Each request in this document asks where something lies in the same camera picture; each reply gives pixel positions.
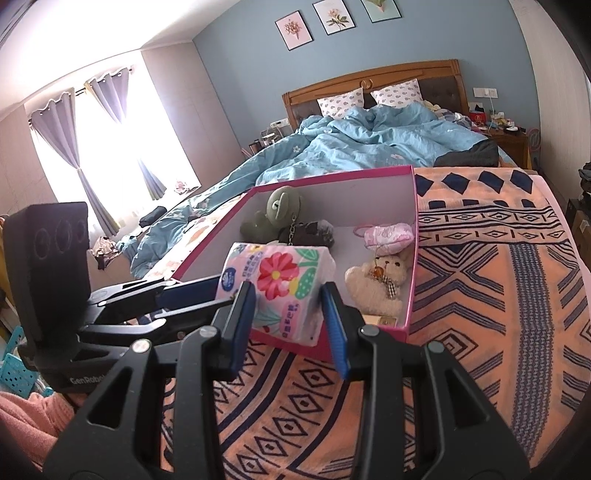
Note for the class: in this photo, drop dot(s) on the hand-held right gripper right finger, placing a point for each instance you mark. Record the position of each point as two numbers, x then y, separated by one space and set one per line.
334 327

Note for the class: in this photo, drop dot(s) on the white wall socket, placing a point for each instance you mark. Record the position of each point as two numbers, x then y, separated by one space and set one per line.
485 92
279 123

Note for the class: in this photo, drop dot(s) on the framed white flower picture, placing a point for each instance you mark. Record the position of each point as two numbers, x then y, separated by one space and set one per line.
331 17

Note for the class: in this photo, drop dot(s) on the red box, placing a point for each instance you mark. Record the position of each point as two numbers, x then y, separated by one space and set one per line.
478 117

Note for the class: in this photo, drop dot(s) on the orange patterned blanket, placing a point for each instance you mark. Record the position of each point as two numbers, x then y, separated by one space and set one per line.
485 277

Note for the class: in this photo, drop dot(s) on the grey bear plush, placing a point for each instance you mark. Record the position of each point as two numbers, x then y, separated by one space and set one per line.
314 233

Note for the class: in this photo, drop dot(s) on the framed green leaf picture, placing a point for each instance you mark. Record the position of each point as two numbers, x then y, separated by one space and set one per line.
379 10

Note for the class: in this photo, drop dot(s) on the framed pink flower picture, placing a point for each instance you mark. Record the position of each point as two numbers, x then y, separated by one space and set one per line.
294 30

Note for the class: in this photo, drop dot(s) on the purple curtain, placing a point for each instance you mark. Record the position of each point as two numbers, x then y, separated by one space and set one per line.
60 134
120 120

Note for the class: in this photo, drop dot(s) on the pile of clothes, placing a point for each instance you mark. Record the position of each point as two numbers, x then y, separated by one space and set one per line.
104 249

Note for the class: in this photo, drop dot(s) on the cream small box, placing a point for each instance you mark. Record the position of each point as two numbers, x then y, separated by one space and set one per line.
381 320

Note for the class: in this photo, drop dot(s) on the turquoise plastic basket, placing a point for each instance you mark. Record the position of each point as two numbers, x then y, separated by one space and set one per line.
18 364

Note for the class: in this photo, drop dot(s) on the blue duvet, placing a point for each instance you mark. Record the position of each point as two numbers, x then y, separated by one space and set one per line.
346 143

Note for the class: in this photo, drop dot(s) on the dark navy cloth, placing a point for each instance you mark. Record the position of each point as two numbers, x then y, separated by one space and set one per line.
471 154

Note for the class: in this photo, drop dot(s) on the person's left forearm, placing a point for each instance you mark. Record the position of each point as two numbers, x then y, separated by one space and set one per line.
27 415

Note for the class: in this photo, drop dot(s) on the wooden nightstand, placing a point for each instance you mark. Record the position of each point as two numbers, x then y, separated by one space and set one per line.
510 143

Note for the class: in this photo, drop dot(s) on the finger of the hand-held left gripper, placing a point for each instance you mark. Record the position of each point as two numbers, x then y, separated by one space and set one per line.
189 288
161 330

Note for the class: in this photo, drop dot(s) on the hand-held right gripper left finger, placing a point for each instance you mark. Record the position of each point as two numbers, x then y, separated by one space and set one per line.
242 323

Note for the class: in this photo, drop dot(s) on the floral tissue packet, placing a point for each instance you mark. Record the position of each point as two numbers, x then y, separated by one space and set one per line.
277 272

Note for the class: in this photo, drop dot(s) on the pink cardboard box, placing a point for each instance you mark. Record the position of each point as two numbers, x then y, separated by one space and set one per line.
323 194

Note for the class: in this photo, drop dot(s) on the wooden headboard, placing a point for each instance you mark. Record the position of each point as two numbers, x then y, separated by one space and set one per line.
438 87

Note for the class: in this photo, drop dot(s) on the cream bunny plush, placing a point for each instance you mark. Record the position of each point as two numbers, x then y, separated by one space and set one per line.
374 281

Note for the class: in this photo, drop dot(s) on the white printed pillow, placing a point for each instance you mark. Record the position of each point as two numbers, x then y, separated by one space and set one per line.
341 104
397 92

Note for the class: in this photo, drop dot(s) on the green frog plush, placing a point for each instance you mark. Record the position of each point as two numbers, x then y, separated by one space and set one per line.
281 203

